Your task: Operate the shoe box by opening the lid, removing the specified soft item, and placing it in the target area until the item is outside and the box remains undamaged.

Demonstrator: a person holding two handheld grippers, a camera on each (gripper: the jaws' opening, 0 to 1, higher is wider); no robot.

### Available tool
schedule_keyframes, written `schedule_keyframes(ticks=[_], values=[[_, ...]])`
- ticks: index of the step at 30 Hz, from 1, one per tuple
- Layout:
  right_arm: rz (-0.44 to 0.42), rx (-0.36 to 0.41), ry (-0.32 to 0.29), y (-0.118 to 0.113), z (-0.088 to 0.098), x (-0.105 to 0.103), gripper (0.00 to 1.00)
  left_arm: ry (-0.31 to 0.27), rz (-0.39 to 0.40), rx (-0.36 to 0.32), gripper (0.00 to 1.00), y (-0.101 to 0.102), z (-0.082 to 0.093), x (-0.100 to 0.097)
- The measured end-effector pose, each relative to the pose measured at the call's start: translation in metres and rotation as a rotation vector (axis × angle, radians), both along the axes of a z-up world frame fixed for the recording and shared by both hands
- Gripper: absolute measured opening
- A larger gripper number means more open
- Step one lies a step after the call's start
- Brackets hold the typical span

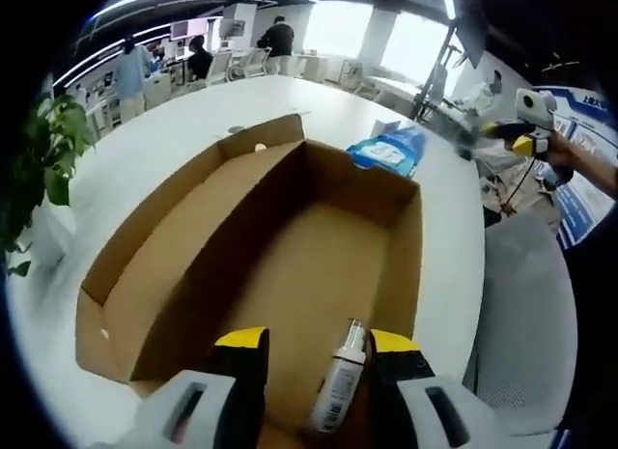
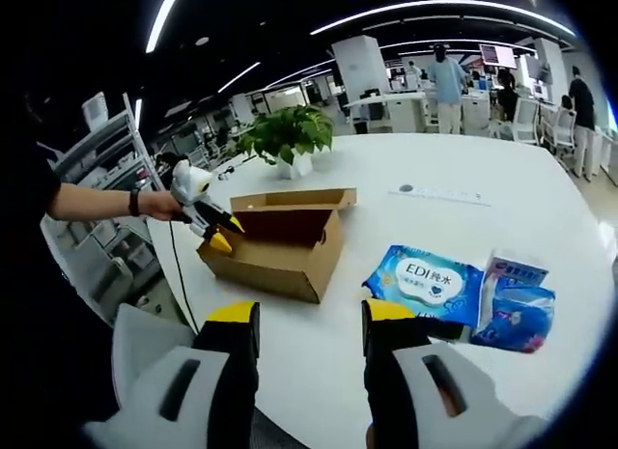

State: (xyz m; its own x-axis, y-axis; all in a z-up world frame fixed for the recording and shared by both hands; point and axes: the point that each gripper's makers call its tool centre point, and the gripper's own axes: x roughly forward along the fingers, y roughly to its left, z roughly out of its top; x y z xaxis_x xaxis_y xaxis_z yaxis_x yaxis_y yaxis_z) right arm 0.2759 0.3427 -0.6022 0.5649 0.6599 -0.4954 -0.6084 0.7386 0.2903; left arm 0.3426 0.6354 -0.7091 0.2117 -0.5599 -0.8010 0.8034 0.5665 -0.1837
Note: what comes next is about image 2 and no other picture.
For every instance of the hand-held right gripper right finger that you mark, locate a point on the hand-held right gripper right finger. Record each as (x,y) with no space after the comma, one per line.
(396,381)

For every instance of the potted green plant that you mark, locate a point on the potted green plant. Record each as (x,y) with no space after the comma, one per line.
(289,130)

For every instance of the person's right hand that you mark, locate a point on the person's right hand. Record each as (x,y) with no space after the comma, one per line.
(373,437)

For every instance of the long curved ceiling light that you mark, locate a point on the long curved ceiling light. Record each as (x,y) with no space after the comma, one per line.
(434,3)

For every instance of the white square column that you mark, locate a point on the white square column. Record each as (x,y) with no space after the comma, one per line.
(359,67)

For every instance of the white office desk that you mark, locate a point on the white office desk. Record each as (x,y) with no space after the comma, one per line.
(386,106)

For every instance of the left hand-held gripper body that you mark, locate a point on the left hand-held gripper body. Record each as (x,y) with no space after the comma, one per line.
(190,183)

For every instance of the straight ceiling light strip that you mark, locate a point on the straight ceiling light strip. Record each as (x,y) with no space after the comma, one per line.
(161,19)

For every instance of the person's black sleeve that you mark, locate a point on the person's black sleeve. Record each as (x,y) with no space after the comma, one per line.
(29,188)

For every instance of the brown cardboard shoe box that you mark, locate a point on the brown cardboard shoe box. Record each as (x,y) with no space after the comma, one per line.
(270,270)

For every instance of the blue wet wipes pack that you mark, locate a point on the blue wet wipes pack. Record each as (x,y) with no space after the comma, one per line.
(425,285)

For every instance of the wall monitor screen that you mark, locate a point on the wall monitor screen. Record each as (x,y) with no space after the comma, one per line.
(538,68)
(497,55)

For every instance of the white mesh office chair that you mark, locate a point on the white mesh office chair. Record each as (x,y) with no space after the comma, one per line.
(562,128)
(525,118)

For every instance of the person's left hand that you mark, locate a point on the person's left hand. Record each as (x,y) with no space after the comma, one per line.
(161,207)

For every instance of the blue soft tissue bag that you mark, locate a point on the blue soft tissue bag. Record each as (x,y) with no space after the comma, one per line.
(516,318)

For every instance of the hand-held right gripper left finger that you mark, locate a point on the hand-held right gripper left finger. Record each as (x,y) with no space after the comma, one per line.
(227,372)

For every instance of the white purple small box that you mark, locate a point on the white purple small box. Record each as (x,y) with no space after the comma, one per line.
(516,268)

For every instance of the white shelving rack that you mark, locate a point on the white shelving rack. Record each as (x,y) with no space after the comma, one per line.
(111,145)

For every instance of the black wristband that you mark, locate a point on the black wristband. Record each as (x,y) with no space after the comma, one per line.
(134,202)

